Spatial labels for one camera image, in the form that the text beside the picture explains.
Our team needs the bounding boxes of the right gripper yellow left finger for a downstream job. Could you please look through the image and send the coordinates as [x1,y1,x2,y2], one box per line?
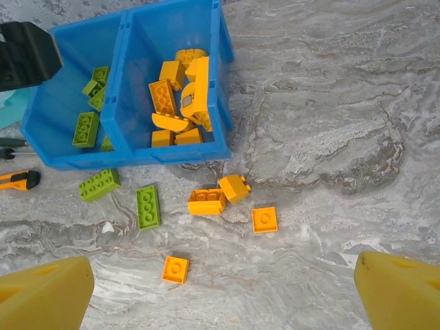
[0,255,96,330]

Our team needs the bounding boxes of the blue plastic bin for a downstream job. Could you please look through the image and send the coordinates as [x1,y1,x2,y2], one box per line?
[99,0,236,162]
[19,9,133,172]

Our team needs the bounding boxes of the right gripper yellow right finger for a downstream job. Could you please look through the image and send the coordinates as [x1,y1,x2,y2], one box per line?
[353,251,440,330]

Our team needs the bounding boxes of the light blue storage box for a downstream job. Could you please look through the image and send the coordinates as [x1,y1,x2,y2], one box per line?
[0,88,32,131]

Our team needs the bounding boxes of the black handled pliers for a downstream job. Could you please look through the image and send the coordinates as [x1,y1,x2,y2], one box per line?
[0,146,36,162]

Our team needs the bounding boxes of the orange utility knife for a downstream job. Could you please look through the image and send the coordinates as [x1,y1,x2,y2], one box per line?
[0,169,41,192]

